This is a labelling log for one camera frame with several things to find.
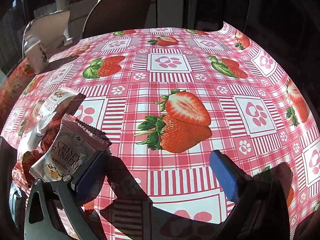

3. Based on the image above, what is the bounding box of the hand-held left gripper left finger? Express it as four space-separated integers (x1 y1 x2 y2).
24 152 108 240

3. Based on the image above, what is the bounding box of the white printed mug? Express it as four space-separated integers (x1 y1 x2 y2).
24 41 50 75

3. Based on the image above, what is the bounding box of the strawberry printed pink tablecloth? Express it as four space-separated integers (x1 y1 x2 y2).
0 21 320 240

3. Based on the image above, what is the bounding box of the silver snack packet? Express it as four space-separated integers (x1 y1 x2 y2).
21 115 63 155

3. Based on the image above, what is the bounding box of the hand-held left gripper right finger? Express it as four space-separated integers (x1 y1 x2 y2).
209 150 299 240

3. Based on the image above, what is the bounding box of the white cranberry snack packet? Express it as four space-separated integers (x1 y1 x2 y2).
29 114 112 182
37 86 86 130

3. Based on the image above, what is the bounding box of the brown chair back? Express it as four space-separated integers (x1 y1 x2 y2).
82 0 156 40

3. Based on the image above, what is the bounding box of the red and gold snack packet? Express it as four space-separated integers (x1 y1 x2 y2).
12 151 42 188

